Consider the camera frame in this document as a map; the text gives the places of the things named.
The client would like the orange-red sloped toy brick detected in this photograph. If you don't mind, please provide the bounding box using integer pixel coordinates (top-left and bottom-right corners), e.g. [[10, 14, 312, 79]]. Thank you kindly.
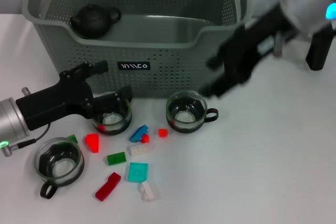
[[84, 133, 102, 154]]

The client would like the black clay teapot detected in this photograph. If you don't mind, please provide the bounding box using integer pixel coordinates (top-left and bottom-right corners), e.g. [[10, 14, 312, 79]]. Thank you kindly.
[[69, 4, 122, 38]]

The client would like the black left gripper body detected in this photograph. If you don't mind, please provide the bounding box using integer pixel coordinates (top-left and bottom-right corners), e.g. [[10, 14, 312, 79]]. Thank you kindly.
[[16, 73, 94, 130]]

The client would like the glass teacup black base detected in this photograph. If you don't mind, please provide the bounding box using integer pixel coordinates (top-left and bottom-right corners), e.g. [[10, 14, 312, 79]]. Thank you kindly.
[[166, 90, 219, 133], [90, 89, 133, 136], [34, 136, 85, 200]]

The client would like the white flat toy brick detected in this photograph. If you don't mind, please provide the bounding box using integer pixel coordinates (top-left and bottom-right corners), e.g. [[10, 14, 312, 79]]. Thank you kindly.
[[127, 144, 154, 156]]

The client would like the dark red long brick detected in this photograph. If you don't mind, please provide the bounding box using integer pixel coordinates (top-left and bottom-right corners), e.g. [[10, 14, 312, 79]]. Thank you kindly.
[[94, 172, 122, 202]]

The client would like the white studded toy brick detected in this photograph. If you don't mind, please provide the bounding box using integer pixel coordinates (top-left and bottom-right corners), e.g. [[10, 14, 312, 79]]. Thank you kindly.
[[140, 181, 160, 202]]

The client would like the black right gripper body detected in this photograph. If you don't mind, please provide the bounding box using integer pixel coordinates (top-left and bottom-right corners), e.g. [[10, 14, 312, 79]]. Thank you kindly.
[[217, 3, 289, 91]]

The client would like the glass teapot black handle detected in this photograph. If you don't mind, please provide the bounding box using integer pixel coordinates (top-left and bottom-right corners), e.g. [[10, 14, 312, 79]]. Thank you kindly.
[[270, 19, 335, 71]]

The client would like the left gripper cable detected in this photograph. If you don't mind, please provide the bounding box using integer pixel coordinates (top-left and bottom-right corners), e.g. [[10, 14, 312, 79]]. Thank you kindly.
[[0, 123, 51, 158]]

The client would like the teal square toy plate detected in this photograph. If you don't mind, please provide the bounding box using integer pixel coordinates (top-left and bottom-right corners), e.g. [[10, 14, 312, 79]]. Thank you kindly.
[[127, 162, 149, 184]]

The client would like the grey perforated storage basket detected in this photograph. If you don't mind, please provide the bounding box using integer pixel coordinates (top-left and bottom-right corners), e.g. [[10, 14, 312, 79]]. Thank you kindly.
[[22, 0, 254, 98]]

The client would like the blue toy brick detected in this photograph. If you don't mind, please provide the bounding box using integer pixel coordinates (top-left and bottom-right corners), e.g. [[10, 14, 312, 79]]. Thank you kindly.
[[128, 125, 149, 143]]

